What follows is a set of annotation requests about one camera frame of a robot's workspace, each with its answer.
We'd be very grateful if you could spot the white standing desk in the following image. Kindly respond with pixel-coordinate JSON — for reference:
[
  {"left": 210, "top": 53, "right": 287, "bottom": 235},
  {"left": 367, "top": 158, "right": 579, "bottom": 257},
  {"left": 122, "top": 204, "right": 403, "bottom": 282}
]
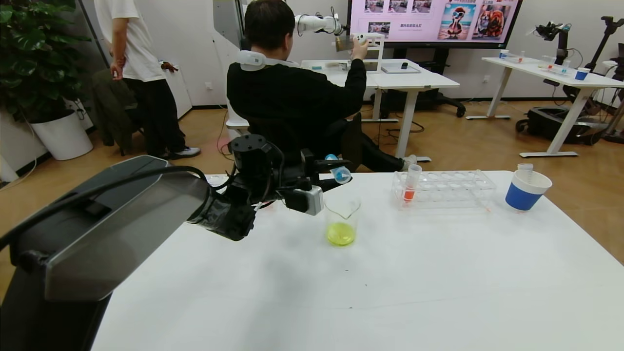
[{"left": 301, "top": 59, "right": 460, "bottom": 162}]

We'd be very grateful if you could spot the white neck-worn headset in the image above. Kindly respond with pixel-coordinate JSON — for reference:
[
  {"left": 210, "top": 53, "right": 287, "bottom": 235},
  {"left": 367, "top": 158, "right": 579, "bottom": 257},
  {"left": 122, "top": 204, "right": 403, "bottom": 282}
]
[{"left": 235, "top": 50, "right": 300, "bottom": 72}]

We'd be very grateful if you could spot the large green potted plant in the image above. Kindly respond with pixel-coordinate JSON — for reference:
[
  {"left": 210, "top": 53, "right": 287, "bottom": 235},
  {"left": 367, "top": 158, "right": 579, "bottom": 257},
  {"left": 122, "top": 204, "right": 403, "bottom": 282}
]
[{"left": 0, "top": 0, "right": 92, "bottom": 122}]

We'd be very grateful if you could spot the long white table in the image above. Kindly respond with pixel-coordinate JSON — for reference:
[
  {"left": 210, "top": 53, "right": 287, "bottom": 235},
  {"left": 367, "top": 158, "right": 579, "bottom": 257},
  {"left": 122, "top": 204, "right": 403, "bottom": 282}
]
[{"left": 482, "top": 58, "right": 624, "bottom": 159}]

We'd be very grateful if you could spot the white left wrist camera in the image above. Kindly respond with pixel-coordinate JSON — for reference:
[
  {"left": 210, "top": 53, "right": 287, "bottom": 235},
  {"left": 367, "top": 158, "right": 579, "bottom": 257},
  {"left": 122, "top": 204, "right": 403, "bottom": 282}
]
[{"left": 283, "top": 185, "right": 325, "bottom": 216}]

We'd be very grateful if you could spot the blue paper cup white rim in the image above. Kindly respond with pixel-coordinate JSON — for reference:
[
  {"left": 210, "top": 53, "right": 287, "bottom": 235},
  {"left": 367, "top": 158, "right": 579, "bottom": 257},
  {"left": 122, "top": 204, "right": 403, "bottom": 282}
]
[{"left": 505, "top": 170, "right": 553, "bottom": 212}]

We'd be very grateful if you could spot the clear glass beaker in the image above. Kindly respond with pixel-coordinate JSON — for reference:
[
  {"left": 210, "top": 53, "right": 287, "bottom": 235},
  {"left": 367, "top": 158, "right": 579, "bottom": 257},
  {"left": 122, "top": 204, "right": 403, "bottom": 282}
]
[{"left": 325, "top": 197, "right": 362, "bottom": 247}]

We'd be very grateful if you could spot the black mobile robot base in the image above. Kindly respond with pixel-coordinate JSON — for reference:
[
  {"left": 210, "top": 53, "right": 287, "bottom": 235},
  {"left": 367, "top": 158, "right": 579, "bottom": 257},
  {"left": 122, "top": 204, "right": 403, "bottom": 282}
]
[{"left": 515, "top": 107, "right": 607, "bottom": 147}]

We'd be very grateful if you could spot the black display stand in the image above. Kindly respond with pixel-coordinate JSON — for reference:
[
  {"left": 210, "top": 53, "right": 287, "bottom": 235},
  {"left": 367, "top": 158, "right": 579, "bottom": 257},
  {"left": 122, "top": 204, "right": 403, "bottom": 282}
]
[{"left": 378, "top": 48, "right": 466, "bottom": 119}]

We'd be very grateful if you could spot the white plant pot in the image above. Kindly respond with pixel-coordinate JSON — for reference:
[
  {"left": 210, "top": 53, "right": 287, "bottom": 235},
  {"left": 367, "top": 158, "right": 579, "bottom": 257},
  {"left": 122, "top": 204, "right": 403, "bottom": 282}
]
[{"left": 30, "top": 110, "right": 94, "bottom": 161}]

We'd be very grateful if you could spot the white robot body column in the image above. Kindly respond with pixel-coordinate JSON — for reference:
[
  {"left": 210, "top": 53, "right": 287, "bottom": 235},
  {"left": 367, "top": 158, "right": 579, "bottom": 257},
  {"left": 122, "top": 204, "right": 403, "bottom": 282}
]
[{"left": 213, "top": 0, "right": 252, "bottom": 142}]

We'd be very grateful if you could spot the large wall display screen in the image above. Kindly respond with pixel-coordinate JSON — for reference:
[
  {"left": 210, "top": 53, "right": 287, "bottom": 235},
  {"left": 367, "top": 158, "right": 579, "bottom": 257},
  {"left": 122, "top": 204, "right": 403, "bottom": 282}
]
[{"left": 347, "top": 0, "right": 523, "bottom": 50}]

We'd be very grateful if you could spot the test tube with blue pigment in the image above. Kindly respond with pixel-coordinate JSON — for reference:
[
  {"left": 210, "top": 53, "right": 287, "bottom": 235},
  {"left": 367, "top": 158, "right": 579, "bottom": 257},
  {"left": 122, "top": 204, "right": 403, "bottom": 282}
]
[{"left": 325, "top": 154, "right": 352, "bottom": 184}]

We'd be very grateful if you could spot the person in black sweater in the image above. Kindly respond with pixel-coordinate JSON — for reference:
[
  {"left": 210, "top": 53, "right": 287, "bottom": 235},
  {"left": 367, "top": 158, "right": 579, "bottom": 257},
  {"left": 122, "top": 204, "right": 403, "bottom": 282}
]
[{"left": 227, "top": 0, "right": 417, "bottom": 175}]

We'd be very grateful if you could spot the olive green jacket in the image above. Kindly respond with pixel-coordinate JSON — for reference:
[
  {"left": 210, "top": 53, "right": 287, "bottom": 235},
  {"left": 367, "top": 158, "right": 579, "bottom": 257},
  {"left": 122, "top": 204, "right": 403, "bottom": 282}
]
[{"left": 92, "top": 68, "right": 147, "bottom": 156}]

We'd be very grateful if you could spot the black tripod stand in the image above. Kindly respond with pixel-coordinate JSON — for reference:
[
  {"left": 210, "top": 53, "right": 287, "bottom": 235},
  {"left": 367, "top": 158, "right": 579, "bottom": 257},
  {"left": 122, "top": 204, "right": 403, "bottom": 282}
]
[{"left": 585, "top": 17, "right": 624, "bottom": 74}]

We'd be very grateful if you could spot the black office chair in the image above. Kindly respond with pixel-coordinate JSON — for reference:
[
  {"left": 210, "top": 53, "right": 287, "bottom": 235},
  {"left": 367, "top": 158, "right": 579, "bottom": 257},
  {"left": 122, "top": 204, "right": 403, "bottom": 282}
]
[{"left": 292, "top": 113, "right": 364, "bottom": 175}]

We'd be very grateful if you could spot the small white shelf rack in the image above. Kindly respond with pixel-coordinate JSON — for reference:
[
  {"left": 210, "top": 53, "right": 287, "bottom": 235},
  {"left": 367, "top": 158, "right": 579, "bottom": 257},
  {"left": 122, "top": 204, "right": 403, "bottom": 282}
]
[{"left": 351, "top": 33, "right": 385, "bottom": 74}]

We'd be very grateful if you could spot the person in white t-shirt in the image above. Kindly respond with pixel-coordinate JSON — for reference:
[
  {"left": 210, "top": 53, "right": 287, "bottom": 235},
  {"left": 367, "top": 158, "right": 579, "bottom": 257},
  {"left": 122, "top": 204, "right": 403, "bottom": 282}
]
[{"left": 94, "top": 0, "right": 201, "bottom": 160}]

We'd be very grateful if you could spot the test tube with red pigment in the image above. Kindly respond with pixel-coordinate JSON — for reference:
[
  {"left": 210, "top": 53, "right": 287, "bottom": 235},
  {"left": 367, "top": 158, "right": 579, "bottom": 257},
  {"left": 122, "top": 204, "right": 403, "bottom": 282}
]
[{"left": 403, "top": 165, "right": 423, "bottom": 203}]

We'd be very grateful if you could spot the grey tablet with black puck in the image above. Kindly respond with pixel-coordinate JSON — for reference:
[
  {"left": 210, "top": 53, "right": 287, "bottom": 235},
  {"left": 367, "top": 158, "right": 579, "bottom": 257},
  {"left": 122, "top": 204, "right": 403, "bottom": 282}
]
[{"left": 381, "top": 63, "right": 421, "bottom": 75}]

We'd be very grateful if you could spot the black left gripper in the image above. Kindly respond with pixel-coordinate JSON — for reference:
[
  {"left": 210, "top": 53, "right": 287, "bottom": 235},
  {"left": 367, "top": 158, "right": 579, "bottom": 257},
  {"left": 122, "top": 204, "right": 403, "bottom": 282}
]
[{"left": 273, "top": 148, "right": 353, "bottom": 193}]

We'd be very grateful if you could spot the white drawer cabinet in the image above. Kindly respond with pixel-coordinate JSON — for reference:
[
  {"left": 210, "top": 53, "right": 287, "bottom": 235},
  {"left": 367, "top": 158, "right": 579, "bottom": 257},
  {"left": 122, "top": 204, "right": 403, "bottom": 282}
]
[{"left": 163, "top": 63, "right": 193, "bottom": 119}]

